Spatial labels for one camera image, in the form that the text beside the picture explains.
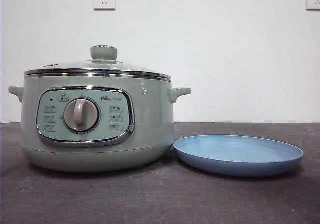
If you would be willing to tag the pale green electric steamer pot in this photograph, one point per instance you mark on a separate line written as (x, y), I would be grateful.
(150, 123)

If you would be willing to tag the blue round plate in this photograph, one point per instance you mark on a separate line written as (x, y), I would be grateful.
(237, 153)

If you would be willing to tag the glass lid with green knob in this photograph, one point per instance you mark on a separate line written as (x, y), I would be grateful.
(103, 53)

